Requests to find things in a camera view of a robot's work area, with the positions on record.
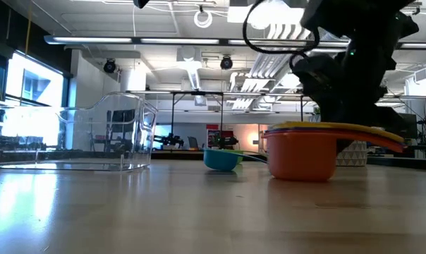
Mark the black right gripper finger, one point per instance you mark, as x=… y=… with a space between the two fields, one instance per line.
x=343 y=113
x=393 y=120

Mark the yellow measuring cup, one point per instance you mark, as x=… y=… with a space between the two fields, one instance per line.
x=322 y=125

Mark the red measuring cup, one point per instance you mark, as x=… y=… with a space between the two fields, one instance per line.
x=301 y=158

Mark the green measuring cup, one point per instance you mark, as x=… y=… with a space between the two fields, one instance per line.
x=240 y=158

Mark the teal measuring cup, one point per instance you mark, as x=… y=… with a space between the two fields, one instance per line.
x=220 y=160

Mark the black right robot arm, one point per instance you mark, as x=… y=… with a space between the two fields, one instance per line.
x=357 y=17

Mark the black background robot arm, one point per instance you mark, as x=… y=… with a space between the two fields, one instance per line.
x=169 y=140

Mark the clear plastic basket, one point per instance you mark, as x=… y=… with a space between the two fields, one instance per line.
x=103 y=141

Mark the black monitor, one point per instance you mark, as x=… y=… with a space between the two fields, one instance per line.
x=408 y=127

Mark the succulent in white patterned pot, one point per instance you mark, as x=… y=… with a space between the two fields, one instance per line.
x=355 y=155

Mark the long ceiling light fixture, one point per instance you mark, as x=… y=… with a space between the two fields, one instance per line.
x=93 y=40

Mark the black round ceiling fixture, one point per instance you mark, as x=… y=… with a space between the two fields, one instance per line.
x=226 y=63
x=109 y=66

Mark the silver ceiling duct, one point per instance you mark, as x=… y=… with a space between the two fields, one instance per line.
x=269 y=67

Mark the white ventilation duct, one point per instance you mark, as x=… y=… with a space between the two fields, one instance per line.
x=193 y=75

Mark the black background table frame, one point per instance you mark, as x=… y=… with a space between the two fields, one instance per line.
x=173 y=113

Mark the red wall sign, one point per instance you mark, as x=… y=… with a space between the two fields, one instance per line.
x=213 y=127

